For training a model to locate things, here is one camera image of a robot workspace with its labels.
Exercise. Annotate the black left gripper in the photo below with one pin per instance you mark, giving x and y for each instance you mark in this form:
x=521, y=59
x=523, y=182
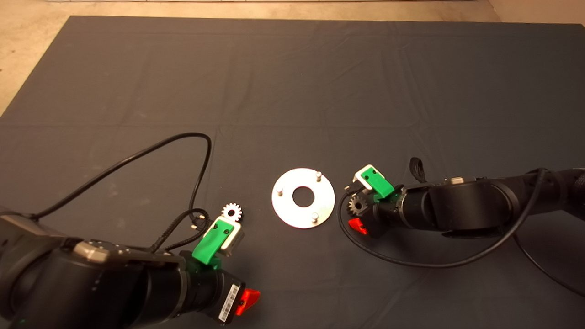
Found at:
x=215, y=292

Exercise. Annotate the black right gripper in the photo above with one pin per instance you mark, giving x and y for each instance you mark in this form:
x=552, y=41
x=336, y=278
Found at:
x=388, y=212

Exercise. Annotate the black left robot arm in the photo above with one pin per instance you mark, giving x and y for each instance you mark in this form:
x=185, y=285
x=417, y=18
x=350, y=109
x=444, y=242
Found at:
x=68, y=283

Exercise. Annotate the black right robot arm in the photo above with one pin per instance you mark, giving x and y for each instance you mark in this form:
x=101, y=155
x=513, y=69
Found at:
x=466, y=205

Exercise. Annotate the round metal carrier plate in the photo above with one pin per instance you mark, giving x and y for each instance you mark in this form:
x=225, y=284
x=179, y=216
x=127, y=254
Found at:
x=320, y=201

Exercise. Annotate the dark grey table cloth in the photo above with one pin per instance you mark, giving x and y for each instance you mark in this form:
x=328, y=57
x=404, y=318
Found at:
x=292, y=91

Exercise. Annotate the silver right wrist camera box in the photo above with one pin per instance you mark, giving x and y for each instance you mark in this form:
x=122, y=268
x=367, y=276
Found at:
x=362, y=182

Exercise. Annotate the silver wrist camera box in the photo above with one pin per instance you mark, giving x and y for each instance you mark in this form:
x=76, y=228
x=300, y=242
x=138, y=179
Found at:
x=362, y=182
x=233, y=240

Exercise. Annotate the green right camera mount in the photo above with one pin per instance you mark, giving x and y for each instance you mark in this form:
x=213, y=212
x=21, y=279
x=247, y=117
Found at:
x=378, y=184

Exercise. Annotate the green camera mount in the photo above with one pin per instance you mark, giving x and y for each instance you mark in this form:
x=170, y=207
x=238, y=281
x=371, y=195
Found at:
x=210, y=242
x=378, y=184

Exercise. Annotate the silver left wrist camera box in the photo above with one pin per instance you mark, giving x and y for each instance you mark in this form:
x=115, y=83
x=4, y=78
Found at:
x=233, y=240

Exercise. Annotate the green left camera mount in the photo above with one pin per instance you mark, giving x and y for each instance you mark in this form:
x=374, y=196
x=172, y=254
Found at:
x=210, y=242

